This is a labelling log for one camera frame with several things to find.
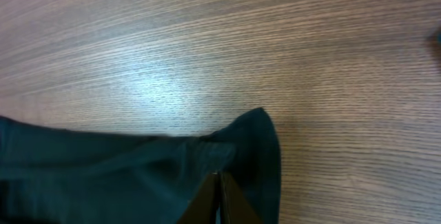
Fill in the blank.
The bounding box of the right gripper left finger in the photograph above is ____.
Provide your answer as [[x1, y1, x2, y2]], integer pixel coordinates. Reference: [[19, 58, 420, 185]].
[[177, 173, 221, 224]]

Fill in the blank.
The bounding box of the black t-shirt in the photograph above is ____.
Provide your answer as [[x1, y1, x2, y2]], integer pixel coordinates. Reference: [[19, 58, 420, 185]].
[[1, 108, 281, 223]]

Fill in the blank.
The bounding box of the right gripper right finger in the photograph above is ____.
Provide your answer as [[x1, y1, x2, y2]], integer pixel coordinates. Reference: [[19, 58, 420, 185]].
[[219, 172, 262, 224]]

